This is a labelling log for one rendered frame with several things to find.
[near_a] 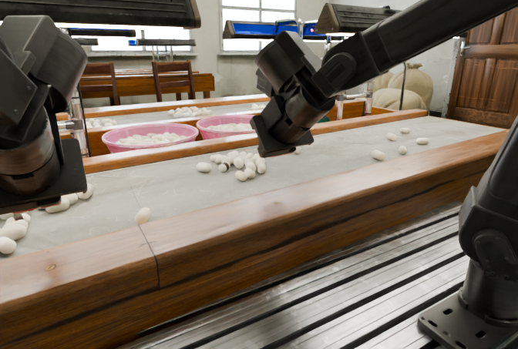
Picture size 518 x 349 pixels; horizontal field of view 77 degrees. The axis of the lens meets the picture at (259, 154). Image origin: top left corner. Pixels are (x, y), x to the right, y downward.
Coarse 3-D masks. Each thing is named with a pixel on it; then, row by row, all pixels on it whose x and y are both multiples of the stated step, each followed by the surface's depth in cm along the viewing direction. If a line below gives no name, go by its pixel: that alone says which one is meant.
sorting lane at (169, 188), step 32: (384, 128) 114; (416, 128) 114; (448, 128) 114; (480, 128) 114; (192, 160) 81; (288, 160) 81; (320, 160) 81; (352, 160) 81; (384, 160) 81; (96, 192) 63; (128, 192) 63; (160, 192) 63; (192, 192) 63; (224, 192) 63; (256, 192) 63; (0, 224) 51; (32, 224) 51; (64, 224) 51; (96, 224) 51; (128, 224) 51; (0, 256) 43
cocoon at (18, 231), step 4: (16, 224) 47; (20, 224) 47; (4, 228) 46; (8, 228) 46; (12, 228) 46; (16, 228) 46; (20, 228) 47; (24, 228) 47; (0, 232) 45; (4, 232) 45; (8, 232) 46; (12, 232) 46; (16, 232) 46; (20, 232) 47; (24, 232) 47; (0, 236) 45; (4, 236) 45; (8, 236) 46; (12, 236) 46; (16, 236) 46; (20, 236) 47
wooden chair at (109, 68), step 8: (88, 64) 269; (96, 64) 271; (104, 64) 273; (112, 64) 275; (88, 72) 271; (96, 72) 273; (104, 72) 275; (112, 72) 276; (112, 80) 277; (80, 88) 270; (88, 88) 273; (96, 88) 275; (104, 88) 277; (112, 88) 279
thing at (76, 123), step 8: (64, 32) 68; (72, 96) 71; (80, 96) 73; (72, 104) 72; (72, 112) 72; (80, 112) 73; (72, 120) 73; (80, 120) 73; (64, 128) 73; (72, 128) 73; (80, 128) 74; (80, 136) 74; (88, 136) 76; (80, 144) 75; (88, 144) 76; (88, 152) 77
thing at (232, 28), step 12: (228, 24) 127; (240, 24) 130; (252, 24) 132; (264, 24) 135; (228, 36) 128; (240, 36) 128; (252, 36) 131; (264, 36) 134; (276, 36) 136; (312, 36) 146; (324, 36) 150; (336, 36) 154
